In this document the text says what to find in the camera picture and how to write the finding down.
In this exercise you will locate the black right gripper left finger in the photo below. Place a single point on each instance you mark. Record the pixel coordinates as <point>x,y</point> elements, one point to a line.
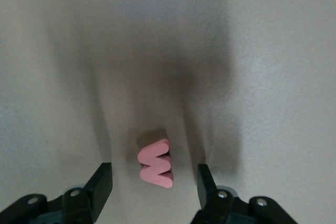
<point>102,182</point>

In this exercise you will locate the red foam letter w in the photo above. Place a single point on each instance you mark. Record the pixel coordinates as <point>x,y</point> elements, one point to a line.
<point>147,155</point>

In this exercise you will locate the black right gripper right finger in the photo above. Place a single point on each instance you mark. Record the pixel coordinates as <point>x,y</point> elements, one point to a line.
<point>206,187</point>

